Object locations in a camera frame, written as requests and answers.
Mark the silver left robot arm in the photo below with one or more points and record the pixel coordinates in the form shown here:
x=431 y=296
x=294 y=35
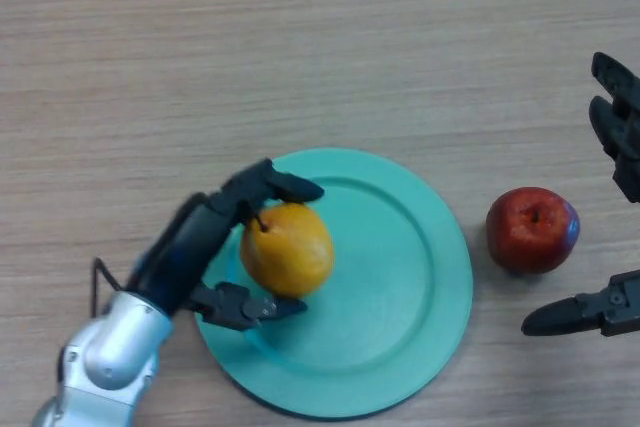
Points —
x=115 y=347

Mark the yellow pear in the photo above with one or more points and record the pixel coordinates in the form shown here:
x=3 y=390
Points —
x=290 y=252

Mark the red apple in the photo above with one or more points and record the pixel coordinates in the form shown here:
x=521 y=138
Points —
x=530 y=232

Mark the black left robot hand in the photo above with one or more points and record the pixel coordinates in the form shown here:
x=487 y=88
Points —
x=182 y=257

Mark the green round plate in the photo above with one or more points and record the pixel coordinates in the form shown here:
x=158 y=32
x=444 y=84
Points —
x=380 y=297

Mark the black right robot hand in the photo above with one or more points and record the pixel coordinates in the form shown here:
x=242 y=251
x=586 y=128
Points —
x=570 y=317

